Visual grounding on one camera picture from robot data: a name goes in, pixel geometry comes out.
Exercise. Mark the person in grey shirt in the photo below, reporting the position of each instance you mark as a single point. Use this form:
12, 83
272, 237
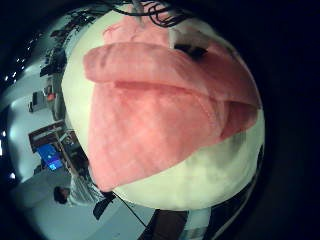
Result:
83, 191

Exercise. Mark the brown wooden desk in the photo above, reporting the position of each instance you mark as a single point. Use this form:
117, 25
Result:
46, 131

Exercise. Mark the white cardboard box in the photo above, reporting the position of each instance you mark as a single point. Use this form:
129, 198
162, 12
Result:
198, 223

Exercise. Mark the orange cloth garment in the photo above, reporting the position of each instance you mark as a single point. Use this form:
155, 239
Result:
150, 126

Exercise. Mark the blue screen monitor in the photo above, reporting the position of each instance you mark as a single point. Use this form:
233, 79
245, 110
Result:
50, 156

